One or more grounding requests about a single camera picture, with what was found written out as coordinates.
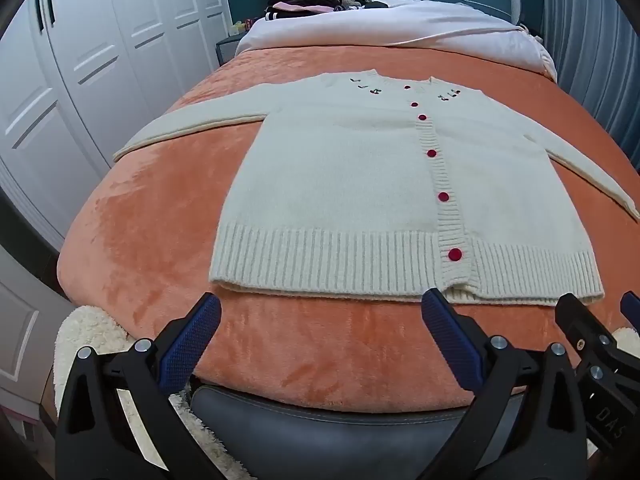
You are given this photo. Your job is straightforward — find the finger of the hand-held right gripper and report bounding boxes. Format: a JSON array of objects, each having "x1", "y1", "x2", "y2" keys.
[
  {"x1": 620, "y1": 290, "x2": 640, "y2": 321},
  {"x1": 555, "y1": 292, "x2": 626, "y2": 386}
]

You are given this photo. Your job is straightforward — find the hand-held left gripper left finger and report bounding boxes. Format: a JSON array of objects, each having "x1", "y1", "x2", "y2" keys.
[{"x1": 55, "y1": 292, "x2": 223, "y2": 480}]

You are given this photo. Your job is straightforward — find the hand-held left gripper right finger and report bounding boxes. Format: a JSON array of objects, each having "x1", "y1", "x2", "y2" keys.
[{"x1": 421, "y1": 289, "x2": 594, "y2": 480}]

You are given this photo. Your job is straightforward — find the cream knit cardigan red buttons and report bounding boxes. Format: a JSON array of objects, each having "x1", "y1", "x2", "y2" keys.
[{"x1": 112, "y1": 71, "x2": 640, "y2": 307}]

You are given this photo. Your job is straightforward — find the fluffy white rug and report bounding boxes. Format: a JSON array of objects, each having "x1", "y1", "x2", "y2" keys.
[{"x1": 54, "y1": 305, "x2": 256, "y2": 480}]

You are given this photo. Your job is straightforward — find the orange plush blanket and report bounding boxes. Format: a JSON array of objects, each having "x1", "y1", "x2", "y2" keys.
[{"x1": 56, "y1": 45, "x2": 640, "y2": 413}]

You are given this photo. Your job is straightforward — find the grey-blue curtain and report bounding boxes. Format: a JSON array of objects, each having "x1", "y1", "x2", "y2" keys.
[{"x1": 542, "y1": 0, "x2": 640, "y2": 171}]

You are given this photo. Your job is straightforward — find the white panelled wardrobe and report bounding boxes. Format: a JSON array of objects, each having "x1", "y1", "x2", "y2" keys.
[{"x1": 0, "y1": 0, "x2": 233, "y2": 256}]

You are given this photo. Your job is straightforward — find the dark bedside table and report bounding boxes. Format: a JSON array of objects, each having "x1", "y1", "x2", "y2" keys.
[{"x1": 215, "y1": 35, "x2": 251, "y2": 68}]

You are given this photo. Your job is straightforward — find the white duvet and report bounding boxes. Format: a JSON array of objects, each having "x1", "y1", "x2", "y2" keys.
[{"x1": 235, "y1": 0, "x2": 558, "y2": 81}]

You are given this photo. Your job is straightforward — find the dark grey leather bed frame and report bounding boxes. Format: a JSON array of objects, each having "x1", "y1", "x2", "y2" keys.
[{"x1": 187, "y1": 385, "x2": 511, "y2": 480}]

